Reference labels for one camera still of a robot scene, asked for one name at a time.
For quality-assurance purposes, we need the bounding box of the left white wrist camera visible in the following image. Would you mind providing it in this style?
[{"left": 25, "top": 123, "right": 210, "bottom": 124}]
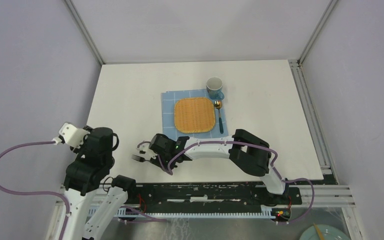
[{"left": 52, "top": 122, "right": 90, "bottom": 149}]

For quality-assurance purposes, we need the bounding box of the black metal fork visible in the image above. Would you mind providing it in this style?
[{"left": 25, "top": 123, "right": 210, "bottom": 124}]
[{"left": 131, "top": 154, "right": 150, "bottom": 163}]

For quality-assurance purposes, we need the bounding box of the gold spoon teal handle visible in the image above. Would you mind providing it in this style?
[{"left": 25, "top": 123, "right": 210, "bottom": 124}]
[{"left": 214, "top": 100, "right": 224, "bottom": 134}]

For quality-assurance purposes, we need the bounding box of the wooden chopstick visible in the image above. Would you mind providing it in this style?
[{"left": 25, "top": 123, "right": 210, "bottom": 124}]
[{"left": 313, "top": 223, "right": 325, "bottom": 240}]

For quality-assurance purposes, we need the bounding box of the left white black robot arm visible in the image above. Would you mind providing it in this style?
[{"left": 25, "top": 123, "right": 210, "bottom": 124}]
[{"left": 55, "top": 122, "right": 138, "bottom": 240}]

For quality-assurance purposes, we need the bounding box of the light blue cable duct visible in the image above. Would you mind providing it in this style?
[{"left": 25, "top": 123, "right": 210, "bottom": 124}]
[{"left": 87, "top": 206, "right": 276, "bottom": 220}]

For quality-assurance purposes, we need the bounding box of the white blue mug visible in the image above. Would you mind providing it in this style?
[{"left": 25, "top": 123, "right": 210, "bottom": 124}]
[{"left": 206, "top": 77, "right": 225, "bottom": 101}]

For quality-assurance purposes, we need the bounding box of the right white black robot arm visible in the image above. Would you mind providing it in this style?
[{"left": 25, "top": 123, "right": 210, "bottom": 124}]
[{"left": 136, "top": 129, "right": 289, "bottom": 204}]

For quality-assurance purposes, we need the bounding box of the green plate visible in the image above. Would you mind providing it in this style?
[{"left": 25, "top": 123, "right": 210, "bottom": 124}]
[{"left": 299, "top": 224, "right": 351, "bottom": 240}]

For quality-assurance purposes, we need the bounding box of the woven bamboo placemat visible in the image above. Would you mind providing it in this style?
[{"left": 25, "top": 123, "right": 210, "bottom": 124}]
[{"left": 174, "top": 97, "right": 216, "bottom": 134}]

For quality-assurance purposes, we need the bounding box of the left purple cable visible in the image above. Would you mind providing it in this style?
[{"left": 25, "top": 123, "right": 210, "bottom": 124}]
[{"left": 0, "top": 140, "right": 168, "bottom": 240}]

